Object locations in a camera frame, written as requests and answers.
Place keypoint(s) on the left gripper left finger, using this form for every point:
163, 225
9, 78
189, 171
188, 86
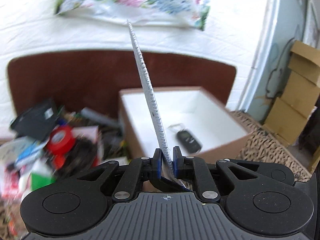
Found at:
156, 164

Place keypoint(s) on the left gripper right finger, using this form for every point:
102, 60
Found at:
178, 161

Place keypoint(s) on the silver blister pill strip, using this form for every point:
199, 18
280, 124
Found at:
152, 106

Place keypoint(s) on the black car key fob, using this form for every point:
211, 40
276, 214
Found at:
188, 141

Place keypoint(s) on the letter patterned table cloth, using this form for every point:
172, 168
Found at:
263, 147

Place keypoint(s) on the red tape roll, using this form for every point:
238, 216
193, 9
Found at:
61, 141

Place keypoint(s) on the dark red chair back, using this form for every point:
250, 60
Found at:
93, 78

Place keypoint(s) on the stacked brown cardboard boxes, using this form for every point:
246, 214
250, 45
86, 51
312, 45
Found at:
290, 112

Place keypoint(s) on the green small box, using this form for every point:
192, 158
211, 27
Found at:
41, 178

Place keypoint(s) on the black flat box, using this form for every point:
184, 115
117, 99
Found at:
37, 122

